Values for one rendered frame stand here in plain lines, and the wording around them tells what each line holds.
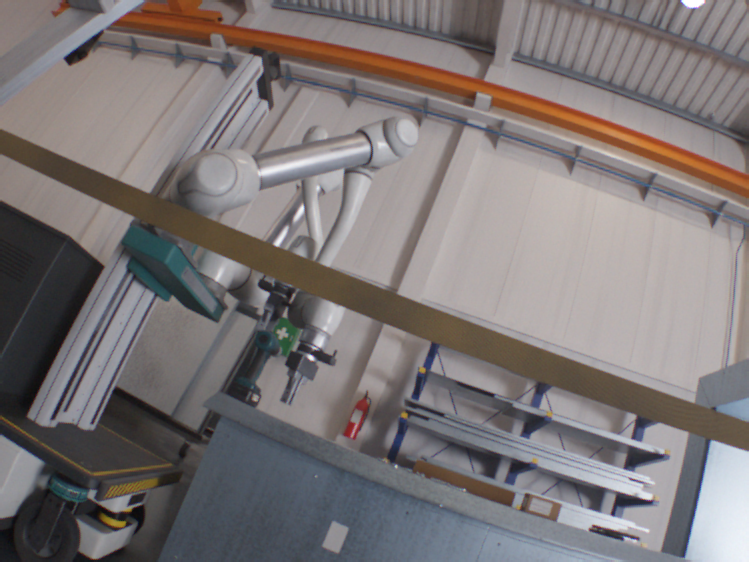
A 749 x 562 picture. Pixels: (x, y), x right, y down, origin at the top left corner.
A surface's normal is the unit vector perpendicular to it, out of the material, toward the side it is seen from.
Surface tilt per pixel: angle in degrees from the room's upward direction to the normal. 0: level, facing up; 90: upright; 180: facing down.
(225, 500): 90
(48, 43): 92
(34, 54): 92
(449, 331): 90
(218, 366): 78
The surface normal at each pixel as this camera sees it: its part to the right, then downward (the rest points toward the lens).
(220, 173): 0.47, -0.07
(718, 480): -0.03, -0.40
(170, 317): 0.11, -0.55
